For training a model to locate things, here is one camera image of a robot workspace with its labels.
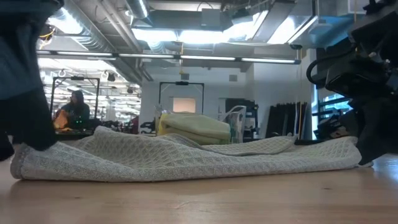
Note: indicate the person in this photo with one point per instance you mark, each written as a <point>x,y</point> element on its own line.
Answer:
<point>77,109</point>

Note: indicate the black aluminium table frame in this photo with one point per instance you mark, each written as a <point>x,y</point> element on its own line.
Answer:
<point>303,142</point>

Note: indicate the black background robot arm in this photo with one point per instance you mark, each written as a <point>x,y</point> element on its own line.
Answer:
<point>147,126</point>

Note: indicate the long ceiling light bar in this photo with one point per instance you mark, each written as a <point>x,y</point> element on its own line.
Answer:
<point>93,53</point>
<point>242,59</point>

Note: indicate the black shelf cart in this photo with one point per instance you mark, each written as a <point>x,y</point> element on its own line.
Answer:
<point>252,115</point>

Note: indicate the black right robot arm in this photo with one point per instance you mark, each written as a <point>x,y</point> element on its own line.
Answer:
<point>376,31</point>

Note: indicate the silver ventilation duct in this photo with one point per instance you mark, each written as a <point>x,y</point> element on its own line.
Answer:
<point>93,34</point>

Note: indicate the clear plastic bin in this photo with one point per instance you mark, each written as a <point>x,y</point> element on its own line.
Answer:
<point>237,121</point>

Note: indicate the grey microfiber towel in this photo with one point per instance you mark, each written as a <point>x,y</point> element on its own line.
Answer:
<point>140,158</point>

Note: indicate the pale green microfiber towel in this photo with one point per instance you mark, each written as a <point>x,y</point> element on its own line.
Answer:
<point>199,127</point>

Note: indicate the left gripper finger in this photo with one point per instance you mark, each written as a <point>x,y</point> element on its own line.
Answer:
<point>5,146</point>
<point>31,124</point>

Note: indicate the black leaning panels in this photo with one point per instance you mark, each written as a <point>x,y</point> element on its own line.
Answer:
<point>286,119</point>

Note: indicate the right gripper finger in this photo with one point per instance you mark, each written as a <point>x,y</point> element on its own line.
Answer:
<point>379,130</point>

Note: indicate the black metal stand frame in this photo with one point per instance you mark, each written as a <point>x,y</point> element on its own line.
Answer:
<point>182,83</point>
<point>74,78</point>

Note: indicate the yellow microfiber towel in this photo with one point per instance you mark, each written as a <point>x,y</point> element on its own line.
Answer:
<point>161,124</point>

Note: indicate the orange bag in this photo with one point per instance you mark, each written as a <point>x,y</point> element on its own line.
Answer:
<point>60,119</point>

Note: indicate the black pegboard rack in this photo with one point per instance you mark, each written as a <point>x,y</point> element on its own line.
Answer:
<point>332,124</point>

